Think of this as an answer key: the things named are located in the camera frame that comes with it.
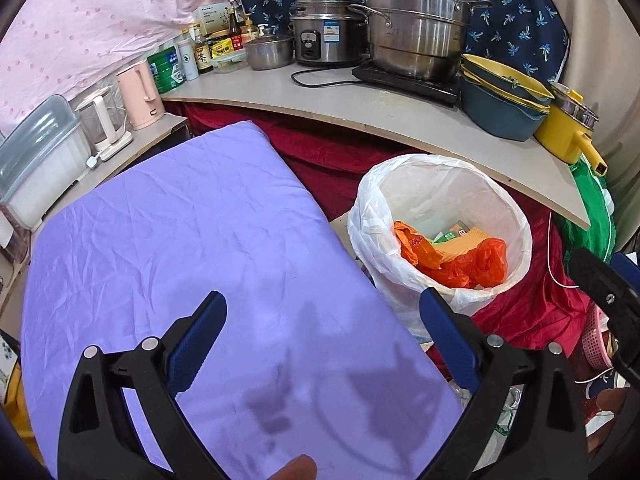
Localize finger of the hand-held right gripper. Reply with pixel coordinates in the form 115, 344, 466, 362
568, 248, 640, 332
612, 252, 640, 289

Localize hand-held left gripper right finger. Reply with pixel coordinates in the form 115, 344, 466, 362
419, 287, 589, 480

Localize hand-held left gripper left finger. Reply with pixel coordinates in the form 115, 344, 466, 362
56, 290, 228, 480

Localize red plastic bag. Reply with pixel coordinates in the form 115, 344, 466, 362
419, 236, 509, 289

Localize orange plastic bag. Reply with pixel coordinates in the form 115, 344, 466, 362
392, 219, 444, 282

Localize yellow waffle sponge cloth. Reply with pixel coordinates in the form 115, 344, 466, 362
439, 226, 494, 262

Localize green drink carton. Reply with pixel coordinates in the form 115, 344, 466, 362
432, 224, 469, 247

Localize white-lined trash bin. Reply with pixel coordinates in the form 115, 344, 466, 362
347, 153, 533, 337

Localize person's right hand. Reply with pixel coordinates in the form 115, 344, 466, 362
596, 388, 627, 413

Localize person's left hand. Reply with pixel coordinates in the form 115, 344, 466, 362
263, 453, 317, 480

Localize pink plastic basket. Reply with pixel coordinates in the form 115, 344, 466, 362
581, 304, 614, 369

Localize green plastic bag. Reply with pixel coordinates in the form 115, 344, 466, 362
554, 159, 622, 264

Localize purple tablecloth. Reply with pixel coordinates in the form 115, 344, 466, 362
20, 119, 464, 480

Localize yellow and blue basin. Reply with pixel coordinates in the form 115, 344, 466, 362
462, 53, 556, 104
459, 81, 549, 142
462, 72, 552, 112

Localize red cloth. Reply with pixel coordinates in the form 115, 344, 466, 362
164, 101, 592, 352

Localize white dish box grey lid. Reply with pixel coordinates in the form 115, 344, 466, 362
0, 94, 94, 232

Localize white electric kettle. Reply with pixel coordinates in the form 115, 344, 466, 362
74, 87, 134, 162

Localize pink electric kettle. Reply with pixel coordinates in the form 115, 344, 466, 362
116, 58, 166, 131

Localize black induction cooktop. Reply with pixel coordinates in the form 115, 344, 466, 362
351, 62, 462, 107

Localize green tin can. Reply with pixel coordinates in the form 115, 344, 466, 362
147, 43, 186, 94

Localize navy floral cloth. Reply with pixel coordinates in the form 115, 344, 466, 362
234, 0, 572, 97

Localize white bottle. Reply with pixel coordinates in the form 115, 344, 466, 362
177, 37, 200, 82

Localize clear food container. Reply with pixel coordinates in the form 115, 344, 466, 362
209, 52, 249, 74

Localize dark sauce bottle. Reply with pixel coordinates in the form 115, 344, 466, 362
192, 27, 214, 76

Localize small steel pot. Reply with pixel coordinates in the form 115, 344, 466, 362
243, 27, 297, 72

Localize large steel steamer pot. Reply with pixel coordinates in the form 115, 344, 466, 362
349, 0, 494, 82

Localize yellow oil bottle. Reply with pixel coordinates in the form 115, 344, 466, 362
241, 13, 260, 47

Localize soy sauce bottle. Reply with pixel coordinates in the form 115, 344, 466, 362
225, 7, 243, 52

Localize steel rice cooker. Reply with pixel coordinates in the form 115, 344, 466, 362
289, 0, 369, 67

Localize pink dotted sheet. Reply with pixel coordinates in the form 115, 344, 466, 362
0, 0, 242, 122

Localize white cable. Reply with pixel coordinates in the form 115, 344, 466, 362
546, 214, 582, 289

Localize yellow pot with handle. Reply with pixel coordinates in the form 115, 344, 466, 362
533, 82, 609, 177

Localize black power cable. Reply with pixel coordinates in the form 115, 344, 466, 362
291, 67, 359, 89

